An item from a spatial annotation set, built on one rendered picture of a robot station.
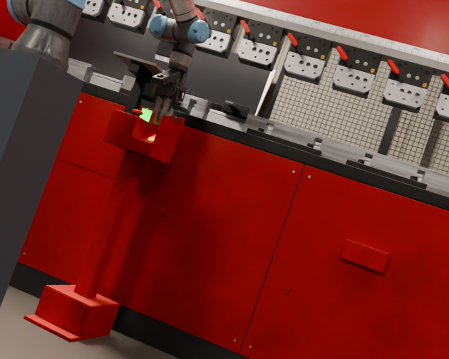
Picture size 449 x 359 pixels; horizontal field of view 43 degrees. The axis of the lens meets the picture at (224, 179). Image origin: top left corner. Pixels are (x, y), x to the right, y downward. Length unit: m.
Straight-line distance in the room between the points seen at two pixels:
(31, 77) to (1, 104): 0.11
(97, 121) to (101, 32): 0.96
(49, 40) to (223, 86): 1.49
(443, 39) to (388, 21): 0.22
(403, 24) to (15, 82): 1.48
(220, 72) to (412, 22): 1.02
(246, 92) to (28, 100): 1.58
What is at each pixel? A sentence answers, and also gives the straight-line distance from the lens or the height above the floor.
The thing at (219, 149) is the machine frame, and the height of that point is 0.78.
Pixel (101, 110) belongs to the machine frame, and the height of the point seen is 0.78.
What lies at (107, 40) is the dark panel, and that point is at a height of 1.21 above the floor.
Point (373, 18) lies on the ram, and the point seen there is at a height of 1.47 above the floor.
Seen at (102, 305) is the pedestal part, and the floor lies 0.12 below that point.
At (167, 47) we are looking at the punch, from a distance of 2.48.
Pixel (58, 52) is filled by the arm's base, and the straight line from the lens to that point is 1.56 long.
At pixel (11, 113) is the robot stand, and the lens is 1.50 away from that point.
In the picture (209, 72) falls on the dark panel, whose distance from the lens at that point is 2.95.
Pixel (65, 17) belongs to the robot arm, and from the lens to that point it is 1.59.
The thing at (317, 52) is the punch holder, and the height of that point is 1.28.
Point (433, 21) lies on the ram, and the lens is 2.38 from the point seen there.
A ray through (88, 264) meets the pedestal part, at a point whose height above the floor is 0.23.
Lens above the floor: 0.58
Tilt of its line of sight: 3 degrees up
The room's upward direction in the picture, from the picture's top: 20 degrees clockwise
